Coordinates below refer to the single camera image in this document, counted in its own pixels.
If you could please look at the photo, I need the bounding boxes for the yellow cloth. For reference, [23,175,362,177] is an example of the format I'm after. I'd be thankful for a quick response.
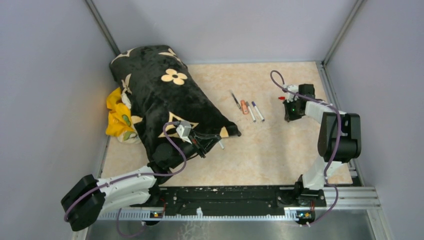
[105,87,143,144]

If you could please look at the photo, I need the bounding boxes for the black floral plush blanket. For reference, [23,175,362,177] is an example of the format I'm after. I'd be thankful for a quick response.
[109,45,241,163]

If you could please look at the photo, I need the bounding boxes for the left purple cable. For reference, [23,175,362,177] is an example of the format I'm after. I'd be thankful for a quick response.
[63,121,188,239]

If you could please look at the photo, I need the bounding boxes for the white marker black cap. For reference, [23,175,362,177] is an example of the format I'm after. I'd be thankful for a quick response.
[246,102,257,123]

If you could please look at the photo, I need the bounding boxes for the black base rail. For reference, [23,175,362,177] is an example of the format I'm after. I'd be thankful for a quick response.
[135,185,327,217]

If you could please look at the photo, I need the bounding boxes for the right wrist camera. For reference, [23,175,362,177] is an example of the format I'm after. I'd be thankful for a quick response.
[283,84,299,103]

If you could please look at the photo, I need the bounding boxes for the purple cable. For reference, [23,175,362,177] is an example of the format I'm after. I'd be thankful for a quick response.
[63,121,188,239]
[269,69,343,228]

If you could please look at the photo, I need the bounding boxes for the thin white black-tip pen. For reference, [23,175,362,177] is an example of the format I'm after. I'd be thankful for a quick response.
[218,140,225,150]

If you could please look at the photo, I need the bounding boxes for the black gel pen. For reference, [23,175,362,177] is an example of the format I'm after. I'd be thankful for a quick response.
[230,91,242,110]

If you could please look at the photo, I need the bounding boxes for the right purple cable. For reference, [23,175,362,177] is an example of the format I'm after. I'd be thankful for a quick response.
[269,69,343,228]

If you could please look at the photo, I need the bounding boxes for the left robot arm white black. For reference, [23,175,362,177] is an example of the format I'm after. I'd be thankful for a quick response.
[60,129,228,232]

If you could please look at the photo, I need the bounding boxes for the white marker purple cap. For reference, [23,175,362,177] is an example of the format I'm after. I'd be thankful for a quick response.
[251,101,265,123]

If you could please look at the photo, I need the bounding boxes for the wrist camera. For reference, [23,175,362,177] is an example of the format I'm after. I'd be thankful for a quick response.
[176,120,192,144]
[283,84,299,103]

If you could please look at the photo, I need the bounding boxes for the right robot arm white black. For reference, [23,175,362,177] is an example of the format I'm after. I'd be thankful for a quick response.
[283,84,362,206]

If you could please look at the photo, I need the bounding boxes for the orange pen red cap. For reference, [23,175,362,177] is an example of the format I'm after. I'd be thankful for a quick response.
[240,100,249,115]

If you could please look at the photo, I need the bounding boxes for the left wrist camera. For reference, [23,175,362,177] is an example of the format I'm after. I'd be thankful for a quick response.
[176,120,192,144]

